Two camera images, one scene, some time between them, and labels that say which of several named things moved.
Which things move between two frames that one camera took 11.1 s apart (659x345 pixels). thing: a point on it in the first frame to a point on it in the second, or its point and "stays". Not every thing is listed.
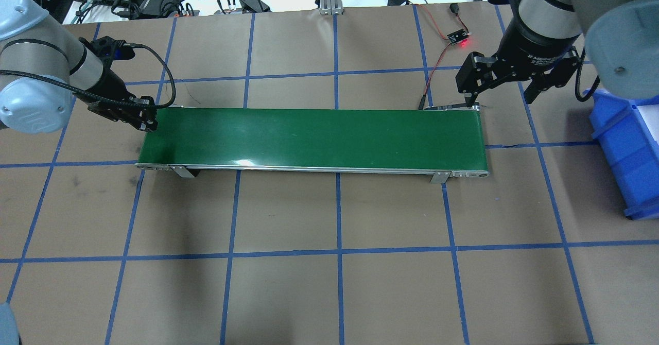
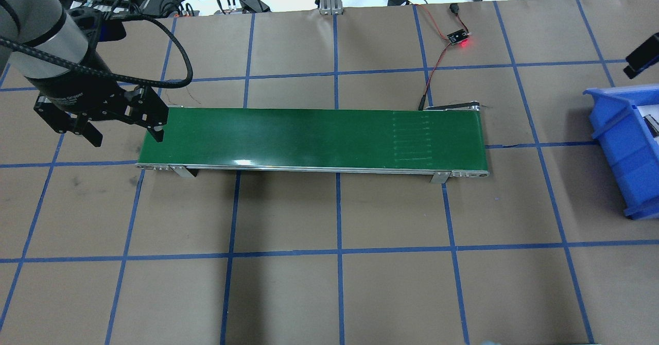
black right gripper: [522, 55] to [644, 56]
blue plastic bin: [627, 132] stays
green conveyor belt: [444, 141] stays
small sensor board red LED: [457, 36] stays
